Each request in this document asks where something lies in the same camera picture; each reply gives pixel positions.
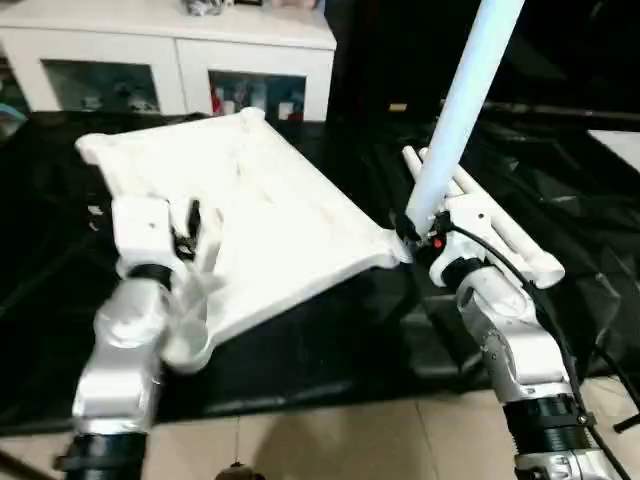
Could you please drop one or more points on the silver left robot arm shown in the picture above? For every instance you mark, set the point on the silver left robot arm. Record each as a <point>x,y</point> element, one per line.
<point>130,340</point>

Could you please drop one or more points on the white glass door cabinet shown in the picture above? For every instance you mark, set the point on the white glass door cabinet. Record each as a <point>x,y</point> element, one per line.
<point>165,45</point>

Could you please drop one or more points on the red white bottle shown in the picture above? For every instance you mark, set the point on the red white bottle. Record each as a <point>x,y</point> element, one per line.
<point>217,100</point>

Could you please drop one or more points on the small yellow label tag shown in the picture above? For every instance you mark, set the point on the small yellow label tag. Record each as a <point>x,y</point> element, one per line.
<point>398,107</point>

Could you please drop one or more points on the white flat board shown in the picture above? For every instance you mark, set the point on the white flat board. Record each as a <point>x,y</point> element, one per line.
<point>617,147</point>

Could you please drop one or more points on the white plastic table top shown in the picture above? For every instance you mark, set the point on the white plastic table top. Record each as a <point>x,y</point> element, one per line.
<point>240,215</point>

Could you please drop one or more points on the black work mat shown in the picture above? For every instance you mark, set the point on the black work mat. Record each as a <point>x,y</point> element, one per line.
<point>550,225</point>

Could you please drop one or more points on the black tripod stand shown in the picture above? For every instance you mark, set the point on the black tripod stand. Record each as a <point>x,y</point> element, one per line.
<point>627,424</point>

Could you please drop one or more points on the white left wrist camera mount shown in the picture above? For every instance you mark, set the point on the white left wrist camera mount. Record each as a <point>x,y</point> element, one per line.
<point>142,230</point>

